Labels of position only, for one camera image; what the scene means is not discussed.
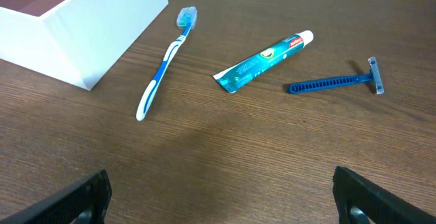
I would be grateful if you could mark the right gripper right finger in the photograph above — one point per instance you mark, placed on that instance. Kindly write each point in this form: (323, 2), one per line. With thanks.
(359, 200)

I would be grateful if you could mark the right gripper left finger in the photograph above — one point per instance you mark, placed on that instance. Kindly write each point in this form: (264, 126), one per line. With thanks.
(85, 201)

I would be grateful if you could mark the blue disposable razor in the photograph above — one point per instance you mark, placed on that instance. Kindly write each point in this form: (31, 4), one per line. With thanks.
(341, 81)

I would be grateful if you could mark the teal toothpaste tube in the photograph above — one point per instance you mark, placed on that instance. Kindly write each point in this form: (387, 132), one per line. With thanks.
(235, 77)

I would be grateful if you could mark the blue and white toothbrush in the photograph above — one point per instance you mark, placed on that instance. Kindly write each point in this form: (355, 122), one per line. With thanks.
(186, 20)

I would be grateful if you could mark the white open cardboard box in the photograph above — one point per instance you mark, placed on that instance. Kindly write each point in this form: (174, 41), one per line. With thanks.
(75, 41)

